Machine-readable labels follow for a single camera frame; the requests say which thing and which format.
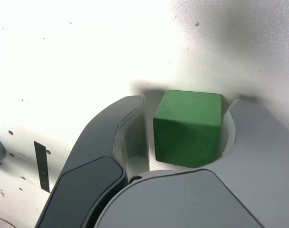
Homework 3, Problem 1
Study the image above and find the black tape strip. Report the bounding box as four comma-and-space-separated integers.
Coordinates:
33, 141, 51, 192

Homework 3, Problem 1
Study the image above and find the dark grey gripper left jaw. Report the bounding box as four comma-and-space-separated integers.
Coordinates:
36, 95, 151, 228

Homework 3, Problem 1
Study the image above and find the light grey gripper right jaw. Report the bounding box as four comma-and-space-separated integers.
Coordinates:
94, 96, 289, 228

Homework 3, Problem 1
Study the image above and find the green cube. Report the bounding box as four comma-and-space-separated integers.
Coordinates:
153, 89, 222, 169

